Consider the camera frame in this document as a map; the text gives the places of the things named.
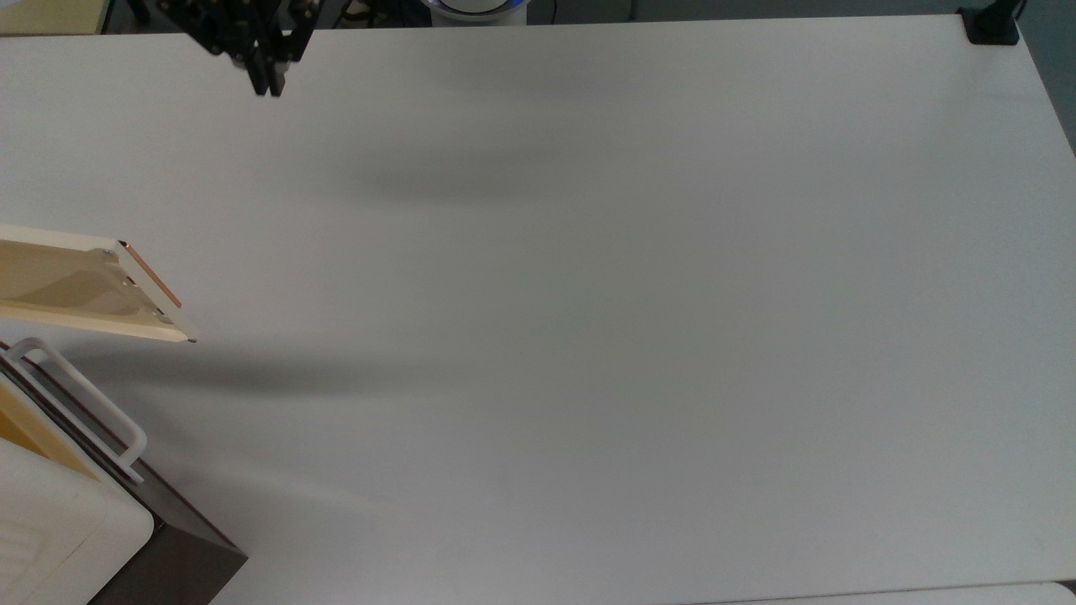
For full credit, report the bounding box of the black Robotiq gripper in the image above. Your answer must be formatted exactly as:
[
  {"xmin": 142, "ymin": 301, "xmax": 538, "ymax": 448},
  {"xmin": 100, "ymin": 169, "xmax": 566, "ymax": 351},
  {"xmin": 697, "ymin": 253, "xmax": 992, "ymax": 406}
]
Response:
[{"xmin": 156, "ymin": 0, "xmax": 322, "ymax": 98}]

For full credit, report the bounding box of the cream cabinet door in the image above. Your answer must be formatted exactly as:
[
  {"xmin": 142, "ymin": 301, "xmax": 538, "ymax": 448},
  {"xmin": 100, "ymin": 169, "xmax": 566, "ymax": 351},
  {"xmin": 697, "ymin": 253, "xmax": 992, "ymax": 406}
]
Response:
[{"xmin": 0, "ymin": 223, "xmax": 199, "ymax": 345}]

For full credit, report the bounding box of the white cabinet dark base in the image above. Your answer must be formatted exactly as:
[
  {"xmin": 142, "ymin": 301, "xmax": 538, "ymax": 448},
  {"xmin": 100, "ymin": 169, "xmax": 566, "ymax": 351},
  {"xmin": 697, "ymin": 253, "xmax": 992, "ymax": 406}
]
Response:
[{"xmin": 0, "ymin": 339, "xmax": 250, "ymax": 605}]

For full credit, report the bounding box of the light wooden desk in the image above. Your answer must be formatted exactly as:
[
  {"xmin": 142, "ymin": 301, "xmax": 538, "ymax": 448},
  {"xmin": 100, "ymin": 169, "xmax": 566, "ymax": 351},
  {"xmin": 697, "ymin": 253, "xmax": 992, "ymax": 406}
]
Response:
[{"xmin": 0, "ymin": 0, "xmax": 115, "ymax": 36}]

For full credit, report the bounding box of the white robot base blue ring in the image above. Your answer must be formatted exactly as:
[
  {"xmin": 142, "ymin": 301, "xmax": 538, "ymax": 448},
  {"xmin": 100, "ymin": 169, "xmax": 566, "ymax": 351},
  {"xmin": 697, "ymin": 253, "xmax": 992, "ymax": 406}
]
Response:
[{"xmin": 418, "ymin": 0, "xmax": 531, "ymax": 28}]

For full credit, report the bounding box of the white cabinet handle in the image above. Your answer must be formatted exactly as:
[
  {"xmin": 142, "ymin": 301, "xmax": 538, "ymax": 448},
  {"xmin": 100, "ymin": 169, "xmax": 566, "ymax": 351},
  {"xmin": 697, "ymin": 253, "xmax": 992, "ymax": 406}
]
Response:
[{"xmin": 3, "ymin": 337, "xmax": 149, "ymax": 487}]

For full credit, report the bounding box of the black table clamp mount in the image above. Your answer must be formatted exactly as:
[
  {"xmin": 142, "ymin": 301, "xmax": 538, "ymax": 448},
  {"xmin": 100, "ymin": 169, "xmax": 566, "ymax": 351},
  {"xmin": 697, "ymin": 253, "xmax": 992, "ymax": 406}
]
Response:
[{"xmin": 957, "ymin": 0, "xmax": 1028, "ymax": 46}]

